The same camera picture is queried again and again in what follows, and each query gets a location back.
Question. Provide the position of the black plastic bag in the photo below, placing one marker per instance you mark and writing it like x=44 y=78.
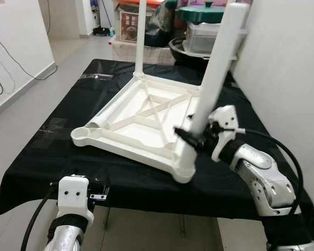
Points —
x=162 y=26

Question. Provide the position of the white plastic children table top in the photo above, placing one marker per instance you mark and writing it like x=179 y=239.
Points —
x=131 y=141

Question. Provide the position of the grey metal table leg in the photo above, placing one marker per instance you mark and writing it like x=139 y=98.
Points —
x=183 y=225

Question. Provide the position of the black floor mop head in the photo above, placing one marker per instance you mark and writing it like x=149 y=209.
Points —
x=102 y=32

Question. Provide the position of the black wok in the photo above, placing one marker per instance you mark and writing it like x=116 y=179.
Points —
x=178 y=52

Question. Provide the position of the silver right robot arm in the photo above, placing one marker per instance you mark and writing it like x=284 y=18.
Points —
x=267 y=178

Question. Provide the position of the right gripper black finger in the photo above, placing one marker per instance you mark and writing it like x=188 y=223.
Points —
x=186 y=136

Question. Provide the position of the black tablecloth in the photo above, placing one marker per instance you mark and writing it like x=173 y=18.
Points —
x=120 y=188

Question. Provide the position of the clear plastic storage bin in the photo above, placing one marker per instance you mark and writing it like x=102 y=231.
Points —
x=201 y=39

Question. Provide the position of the green round pot lid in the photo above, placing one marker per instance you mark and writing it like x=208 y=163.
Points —
x=199 y=14

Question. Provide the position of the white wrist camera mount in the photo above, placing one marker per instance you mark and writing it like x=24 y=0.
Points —
x=73 y=193
x=227 y=117

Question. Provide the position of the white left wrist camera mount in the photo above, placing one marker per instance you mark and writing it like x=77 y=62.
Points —
x=73 y=193

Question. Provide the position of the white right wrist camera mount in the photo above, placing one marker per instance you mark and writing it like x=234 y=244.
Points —
x=227 y=117

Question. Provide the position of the clear tape strip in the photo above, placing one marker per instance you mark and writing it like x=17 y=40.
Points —
x=97 y=76

